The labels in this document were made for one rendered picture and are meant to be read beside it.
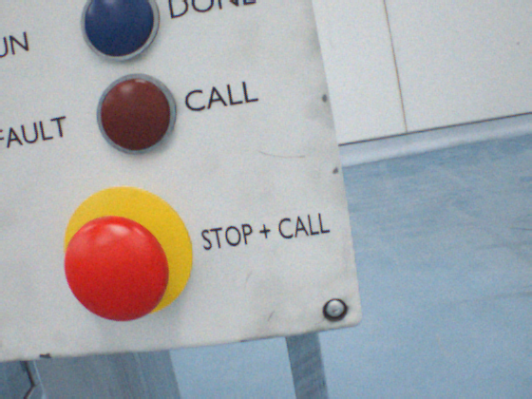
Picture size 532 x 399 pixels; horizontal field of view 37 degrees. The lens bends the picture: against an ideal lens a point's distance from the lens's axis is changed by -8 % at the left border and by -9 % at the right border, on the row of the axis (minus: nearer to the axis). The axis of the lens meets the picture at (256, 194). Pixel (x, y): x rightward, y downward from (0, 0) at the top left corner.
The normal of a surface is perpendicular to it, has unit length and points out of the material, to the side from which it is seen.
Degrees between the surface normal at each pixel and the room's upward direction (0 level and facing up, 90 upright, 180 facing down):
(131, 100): 87
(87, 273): 89
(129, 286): 93
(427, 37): 90
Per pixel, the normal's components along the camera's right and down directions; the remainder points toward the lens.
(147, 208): -0.07, 0.26
